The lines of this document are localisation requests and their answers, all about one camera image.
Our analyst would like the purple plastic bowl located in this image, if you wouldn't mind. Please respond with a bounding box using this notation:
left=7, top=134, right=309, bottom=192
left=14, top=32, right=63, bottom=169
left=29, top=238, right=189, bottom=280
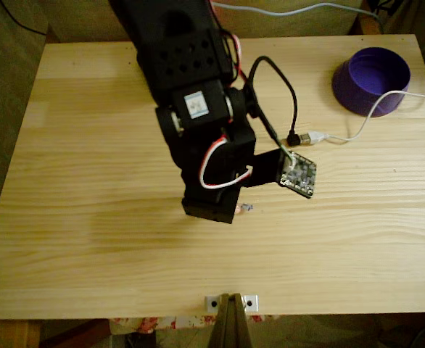
left=331, top=46, right=412, bottom=118

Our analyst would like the floral patterned cloth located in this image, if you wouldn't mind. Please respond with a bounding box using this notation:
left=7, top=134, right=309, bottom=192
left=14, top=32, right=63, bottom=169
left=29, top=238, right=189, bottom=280
left=110, top=314, right=273, bottom=335

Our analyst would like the wooden trestle beam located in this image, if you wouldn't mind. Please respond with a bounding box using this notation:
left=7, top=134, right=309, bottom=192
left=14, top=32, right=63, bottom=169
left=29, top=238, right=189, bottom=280
left=355, top=12, right=384, bottom=36

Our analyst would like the white red servo wire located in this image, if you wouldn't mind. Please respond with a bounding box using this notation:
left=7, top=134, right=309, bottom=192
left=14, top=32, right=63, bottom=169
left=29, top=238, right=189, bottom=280
left=198, top=134, right=255, bottom=191

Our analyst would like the green camera circuit board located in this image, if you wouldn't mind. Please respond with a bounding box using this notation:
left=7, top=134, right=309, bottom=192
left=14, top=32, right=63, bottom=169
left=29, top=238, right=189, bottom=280
left=278, top=152, right=318, bottom=199

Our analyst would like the silver metal bracket plate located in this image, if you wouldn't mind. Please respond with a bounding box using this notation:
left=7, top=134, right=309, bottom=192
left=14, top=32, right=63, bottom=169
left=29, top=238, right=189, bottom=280
left=242, top=294, right=260, bottom=313
left=204, top=294, right=223, bottom=313

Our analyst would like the white USB cable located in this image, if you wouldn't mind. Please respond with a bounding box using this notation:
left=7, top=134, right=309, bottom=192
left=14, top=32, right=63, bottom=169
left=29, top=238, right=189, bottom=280
left=300, top=90, right=425, bottom=146

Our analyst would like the grey cable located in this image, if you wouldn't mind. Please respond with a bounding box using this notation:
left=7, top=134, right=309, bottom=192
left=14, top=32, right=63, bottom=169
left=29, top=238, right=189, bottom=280
left=211, top=1, right=384, bottom=34

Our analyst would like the pale wooden post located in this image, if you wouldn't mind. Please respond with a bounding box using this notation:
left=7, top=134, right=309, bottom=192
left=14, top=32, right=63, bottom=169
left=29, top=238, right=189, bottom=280
left=0, top=320, right=42, bottom=348

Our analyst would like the thin black cable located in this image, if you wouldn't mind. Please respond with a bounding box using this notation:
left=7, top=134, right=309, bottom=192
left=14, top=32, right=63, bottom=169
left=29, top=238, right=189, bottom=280
left=0, top=0, right=47, bottom=36

